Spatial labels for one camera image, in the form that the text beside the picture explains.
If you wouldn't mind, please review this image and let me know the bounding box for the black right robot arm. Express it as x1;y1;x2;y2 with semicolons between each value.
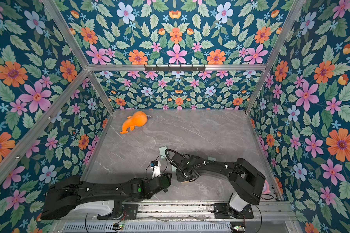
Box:
165;149;266;219

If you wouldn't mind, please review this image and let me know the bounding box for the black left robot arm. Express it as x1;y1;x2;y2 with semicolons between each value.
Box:
41;173;172;220

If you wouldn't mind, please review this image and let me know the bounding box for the orange plush toy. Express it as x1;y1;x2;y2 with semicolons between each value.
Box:
120;111;148;134

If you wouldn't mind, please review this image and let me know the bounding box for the pink alarm clock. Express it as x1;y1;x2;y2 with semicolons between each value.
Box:
262;181;271;194

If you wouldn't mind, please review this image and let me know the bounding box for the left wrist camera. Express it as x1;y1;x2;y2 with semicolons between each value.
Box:
150;160;161;179

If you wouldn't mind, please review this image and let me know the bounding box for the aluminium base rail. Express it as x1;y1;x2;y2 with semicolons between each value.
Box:
61;200;295;223

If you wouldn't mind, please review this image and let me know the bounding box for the black hook rail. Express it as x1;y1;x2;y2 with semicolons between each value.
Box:
144;65;206;72

